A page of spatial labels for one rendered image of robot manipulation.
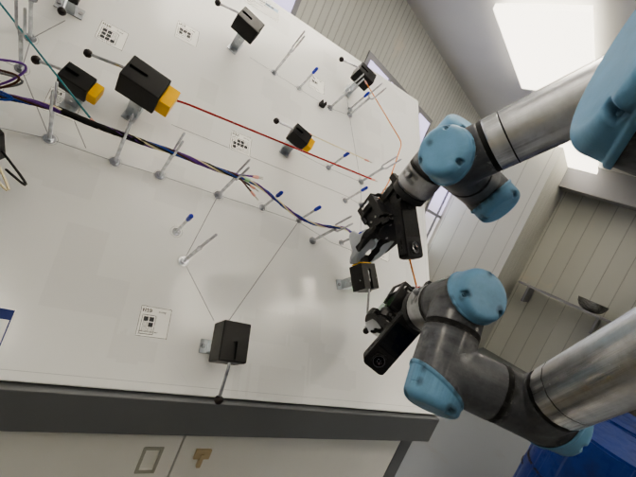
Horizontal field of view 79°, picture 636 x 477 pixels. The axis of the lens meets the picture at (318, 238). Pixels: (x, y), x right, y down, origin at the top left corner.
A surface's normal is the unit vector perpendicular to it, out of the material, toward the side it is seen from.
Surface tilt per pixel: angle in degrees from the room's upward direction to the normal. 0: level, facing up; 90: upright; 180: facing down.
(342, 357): 53
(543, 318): 90
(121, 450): 90
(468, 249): 90
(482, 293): 60
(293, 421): 90
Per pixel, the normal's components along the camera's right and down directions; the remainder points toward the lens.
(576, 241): -0.59, -0.15
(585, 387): -0.90, 0.19
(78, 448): 0.43, 0.30
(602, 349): -0.98, -0.15
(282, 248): 0.58, -0.31
